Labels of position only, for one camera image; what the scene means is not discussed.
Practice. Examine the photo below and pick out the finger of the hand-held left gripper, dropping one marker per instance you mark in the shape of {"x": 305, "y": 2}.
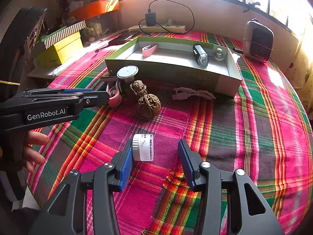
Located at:
{"x": 78, "y": 91}
{"x": 95, "y": 99}

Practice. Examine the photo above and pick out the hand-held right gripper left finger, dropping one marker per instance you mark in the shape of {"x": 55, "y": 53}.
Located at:
{"x": 126, "y": 167}

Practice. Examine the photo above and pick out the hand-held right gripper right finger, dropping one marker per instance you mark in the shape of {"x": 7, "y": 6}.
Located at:
{"x": 186, "y": 167}

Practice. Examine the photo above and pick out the brown wrinkled walnut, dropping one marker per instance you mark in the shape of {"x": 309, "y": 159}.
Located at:
{"x": 138, "y": 88}
{"x": 149, "y": 105}

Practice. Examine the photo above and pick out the green edged cardboard box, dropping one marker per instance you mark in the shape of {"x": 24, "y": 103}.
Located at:
{"x": 195, "y": 80}

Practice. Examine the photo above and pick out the person's left hand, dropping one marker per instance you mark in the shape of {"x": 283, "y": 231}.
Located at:
{"x": 33, "y": 149}

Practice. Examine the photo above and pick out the yellow box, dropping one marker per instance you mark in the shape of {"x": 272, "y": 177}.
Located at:
{"x": 66, "y": 51}

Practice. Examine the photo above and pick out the green white striped box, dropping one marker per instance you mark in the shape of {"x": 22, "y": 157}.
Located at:
{"x": 66, "y": 33}

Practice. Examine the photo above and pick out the black phone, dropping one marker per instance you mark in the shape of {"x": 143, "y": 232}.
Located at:
{"x": 122, "y": 38}

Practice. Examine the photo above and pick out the glass tank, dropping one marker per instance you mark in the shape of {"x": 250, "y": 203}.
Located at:
{"x": 102, "y": 27}

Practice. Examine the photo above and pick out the pink clip in box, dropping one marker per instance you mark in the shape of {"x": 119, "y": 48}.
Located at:
{"x": 149, "y": 50}

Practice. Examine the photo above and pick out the plaid tablecloth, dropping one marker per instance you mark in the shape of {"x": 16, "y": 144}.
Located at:
{"x": 256, "y": 127}

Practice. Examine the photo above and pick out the orange planter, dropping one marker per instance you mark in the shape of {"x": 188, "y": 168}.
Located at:
{"x": 95, "y": 8}

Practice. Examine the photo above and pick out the black charger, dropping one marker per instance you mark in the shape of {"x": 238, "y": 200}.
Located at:
{"x": 150, "y": 19}

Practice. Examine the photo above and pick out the cream power strip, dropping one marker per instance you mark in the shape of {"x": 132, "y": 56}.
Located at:
{"x": 171, "y": 29}

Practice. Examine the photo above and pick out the black bike light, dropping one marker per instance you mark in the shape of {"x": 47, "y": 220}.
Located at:
{"x": 201, "y": 56}

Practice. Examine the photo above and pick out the small white knob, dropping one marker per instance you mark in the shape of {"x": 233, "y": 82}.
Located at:
{"x": 218, "y": 55}

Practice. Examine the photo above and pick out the silver device with black grille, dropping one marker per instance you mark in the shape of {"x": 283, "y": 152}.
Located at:
{"x": 261, "y": 41}

